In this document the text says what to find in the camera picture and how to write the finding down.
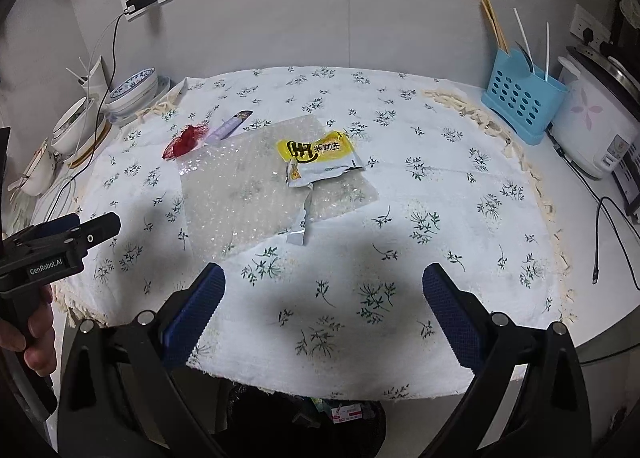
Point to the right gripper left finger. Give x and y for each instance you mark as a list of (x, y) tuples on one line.
[(187, 313)]

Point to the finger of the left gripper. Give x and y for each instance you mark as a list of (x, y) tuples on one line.
[(50, 228), (95, 231)]

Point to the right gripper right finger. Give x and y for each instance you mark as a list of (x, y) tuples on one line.
[(459, 314)]

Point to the red mesh net bag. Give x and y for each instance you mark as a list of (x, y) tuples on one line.
[(190, 137)]

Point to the clear bubble wrap sheet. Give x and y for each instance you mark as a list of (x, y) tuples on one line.
[(235, 196)]

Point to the yellow white snack wrapper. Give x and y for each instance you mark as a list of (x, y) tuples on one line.
[(326, 158)]

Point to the black trash bag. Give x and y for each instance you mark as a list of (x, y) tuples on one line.
[(253, 423)]

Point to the left hand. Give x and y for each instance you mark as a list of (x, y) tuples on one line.
[(39, 350)]

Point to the blue white porcelain bowl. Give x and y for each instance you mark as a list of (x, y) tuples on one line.
[(131, 90)]

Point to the blue rimmed plate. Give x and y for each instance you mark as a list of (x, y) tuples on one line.
[(129, 114)]

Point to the purple sachet packet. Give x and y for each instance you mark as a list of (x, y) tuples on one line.
[(228, 127)]

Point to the white floral tablecloth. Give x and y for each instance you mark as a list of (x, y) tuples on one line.
[(333, 308)]

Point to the blue plastic utensil basket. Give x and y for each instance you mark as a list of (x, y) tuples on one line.
[(522, 96)]

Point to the white rice cooker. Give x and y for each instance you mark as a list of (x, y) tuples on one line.
[(598, 119)]

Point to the black charger plug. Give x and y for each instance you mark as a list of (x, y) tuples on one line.
[(134, 6)]

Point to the white plastic chopstick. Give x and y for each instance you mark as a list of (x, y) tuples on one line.
[(546, 51)]

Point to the wooden chopsticks pair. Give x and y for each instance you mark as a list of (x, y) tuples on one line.
[(495, 25)]

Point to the right wall socket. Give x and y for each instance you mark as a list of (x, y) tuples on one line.
[(588, 29)]

